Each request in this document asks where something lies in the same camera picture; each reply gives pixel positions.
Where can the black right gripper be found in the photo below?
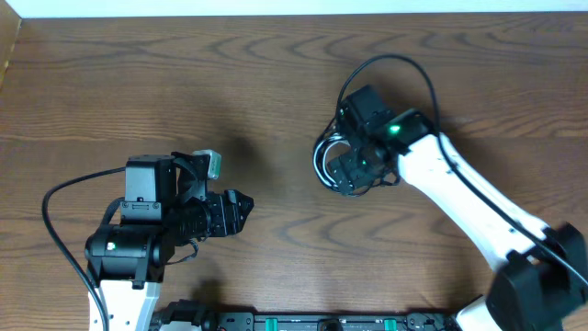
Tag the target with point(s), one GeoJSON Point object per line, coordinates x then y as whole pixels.
{"type": "Point", "coordinates": [357, 176]}

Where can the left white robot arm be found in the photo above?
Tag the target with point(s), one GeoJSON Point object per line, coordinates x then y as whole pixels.
{"type": "Point", "coordinates": [126, 264]}

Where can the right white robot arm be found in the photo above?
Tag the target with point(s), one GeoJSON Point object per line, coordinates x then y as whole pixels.
{"type": "Point", "coordinates": [539, 272]}

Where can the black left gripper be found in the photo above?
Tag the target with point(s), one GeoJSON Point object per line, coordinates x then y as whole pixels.
{"type": "Point", "coordinates": [231, 212]}

